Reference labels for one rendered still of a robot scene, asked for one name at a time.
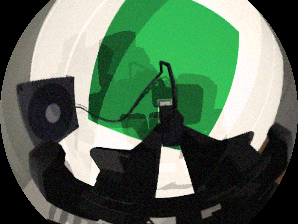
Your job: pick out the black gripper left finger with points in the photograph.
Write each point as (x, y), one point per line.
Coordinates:
(144, 159)

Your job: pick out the green circuit board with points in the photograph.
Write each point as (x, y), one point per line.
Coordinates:
(201, 47)

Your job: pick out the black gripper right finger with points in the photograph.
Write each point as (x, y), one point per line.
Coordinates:
(204, 154)

